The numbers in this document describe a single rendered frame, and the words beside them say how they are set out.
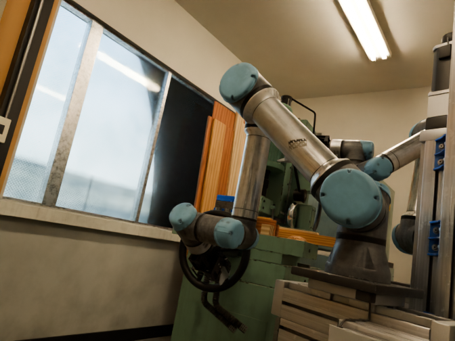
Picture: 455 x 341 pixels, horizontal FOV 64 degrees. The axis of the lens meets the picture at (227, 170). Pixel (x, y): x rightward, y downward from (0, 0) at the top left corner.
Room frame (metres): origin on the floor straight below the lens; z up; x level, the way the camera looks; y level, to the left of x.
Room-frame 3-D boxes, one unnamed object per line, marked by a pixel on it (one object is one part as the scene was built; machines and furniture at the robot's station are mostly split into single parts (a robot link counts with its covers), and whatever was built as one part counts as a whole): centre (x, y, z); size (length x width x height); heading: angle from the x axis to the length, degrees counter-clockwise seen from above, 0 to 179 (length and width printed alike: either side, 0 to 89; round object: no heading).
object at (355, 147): (1.29, -0.46, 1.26); 0.11 x 0.08 x 0.09; 60
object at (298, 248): (1.54, -0.09, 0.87); 0.61 x 0.30 x 0.06; 61
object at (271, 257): (1.57, -0.14, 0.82); 0.40 x 0.21 x 0.04; 61
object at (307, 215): (1.71, -0.39, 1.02); 0.09 x 0.07 x 0.12; 61
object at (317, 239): (1.59, -0.23, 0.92); 0.60 x 0.02 x 0.04; 61
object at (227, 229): (0.96, -0.02, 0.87); 0.11 x 0.11 x 0.08; 59
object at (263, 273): (1.73, -0.23, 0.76); 0.57 x 0.45 x 0.09; 151
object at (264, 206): (1.64, -0.18, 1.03); 0.14 x 0.07 x 0.09; 151
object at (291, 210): (1.68, -0.34, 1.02); 0.12 x 0.03 x 0.12; 151
